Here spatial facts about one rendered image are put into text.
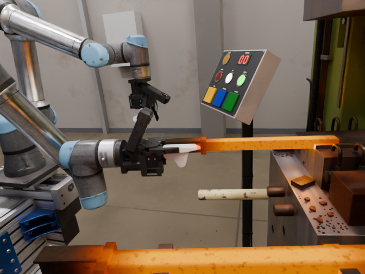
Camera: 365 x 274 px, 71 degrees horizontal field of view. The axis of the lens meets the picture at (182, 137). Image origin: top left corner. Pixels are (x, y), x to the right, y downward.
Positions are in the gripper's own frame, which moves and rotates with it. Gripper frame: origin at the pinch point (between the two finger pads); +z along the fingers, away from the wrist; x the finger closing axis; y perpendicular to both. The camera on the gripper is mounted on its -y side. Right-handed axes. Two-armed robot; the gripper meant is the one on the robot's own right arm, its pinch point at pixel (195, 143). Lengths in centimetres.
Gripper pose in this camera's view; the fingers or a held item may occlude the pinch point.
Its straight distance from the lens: 64.1
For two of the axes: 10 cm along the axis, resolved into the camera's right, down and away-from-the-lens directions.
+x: -1.1, 3.4, -9.4
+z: 9.9, -0.3, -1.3
